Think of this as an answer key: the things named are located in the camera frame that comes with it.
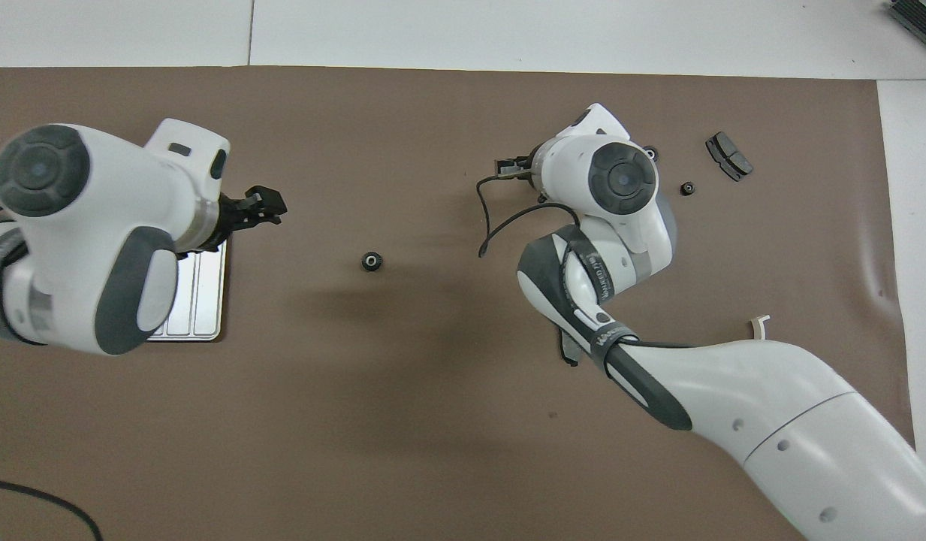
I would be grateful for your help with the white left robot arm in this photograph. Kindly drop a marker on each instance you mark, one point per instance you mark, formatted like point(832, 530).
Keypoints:
point(95, 188)

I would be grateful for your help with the brown paper table mat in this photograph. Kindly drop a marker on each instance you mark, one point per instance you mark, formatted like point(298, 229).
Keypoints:
point(432, 376)

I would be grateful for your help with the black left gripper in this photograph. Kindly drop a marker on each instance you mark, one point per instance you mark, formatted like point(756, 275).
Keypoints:
point(233, 218)

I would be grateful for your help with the white curved plastic bracket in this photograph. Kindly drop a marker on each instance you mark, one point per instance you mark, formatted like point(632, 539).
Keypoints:
point(755, 324)

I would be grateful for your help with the silver metal tray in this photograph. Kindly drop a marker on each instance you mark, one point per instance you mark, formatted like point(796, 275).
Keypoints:
point(203, 300)

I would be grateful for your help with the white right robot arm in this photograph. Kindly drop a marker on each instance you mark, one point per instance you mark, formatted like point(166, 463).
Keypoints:
point(770, 421)

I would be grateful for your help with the long dark brake pad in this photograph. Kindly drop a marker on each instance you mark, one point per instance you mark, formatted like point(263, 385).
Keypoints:
point(568, 353)

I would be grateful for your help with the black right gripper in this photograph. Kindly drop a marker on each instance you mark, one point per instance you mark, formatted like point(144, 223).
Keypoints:
point(519, 169)

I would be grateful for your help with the large black bearing gear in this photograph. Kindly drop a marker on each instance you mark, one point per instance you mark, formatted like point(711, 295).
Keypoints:
point(371, 261)
point(652, 152)

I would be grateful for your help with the short dark brake pad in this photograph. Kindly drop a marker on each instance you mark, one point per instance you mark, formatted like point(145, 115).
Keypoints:
point(728, 155)

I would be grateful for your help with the grey ribbed device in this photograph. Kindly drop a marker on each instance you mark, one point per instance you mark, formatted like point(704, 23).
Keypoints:
point(921, 19)

